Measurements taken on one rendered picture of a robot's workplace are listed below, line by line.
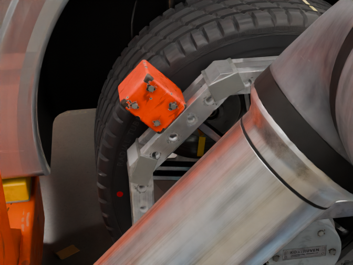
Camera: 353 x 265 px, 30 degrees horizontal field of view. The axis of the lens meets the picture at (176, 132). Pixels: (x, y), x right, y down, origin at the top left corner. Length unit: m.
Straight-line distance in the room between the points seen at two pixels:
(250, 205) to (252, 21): 0.80
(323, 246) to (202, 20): 0.45
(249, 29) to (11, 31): 0.51
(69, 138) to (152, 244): 2.91
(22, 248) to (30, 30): 0.46
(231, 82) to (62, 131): 2.35
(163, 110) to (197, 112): 0.06
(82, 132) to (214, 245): 2.97
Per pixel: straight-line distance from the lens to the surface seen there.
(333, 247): 1.13
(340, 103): 0.31
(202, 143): 1.66
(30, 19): 1.40
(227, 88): 1.08
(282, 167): 0.37
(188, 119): 1.11
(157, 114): 1.09
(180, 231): 0.40
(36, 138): 1.51
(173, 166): 1.26
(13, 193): 1.59
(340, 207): 1.02
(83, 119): 3.48
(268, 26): 1.16
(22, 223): 1.52
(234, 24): 1.15
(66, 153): 3.18
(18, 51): 1.42
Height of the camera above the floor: 1.54
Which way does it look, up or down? 28 degrees down
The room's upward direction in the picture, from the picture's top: 2 degrees counter-clockwise
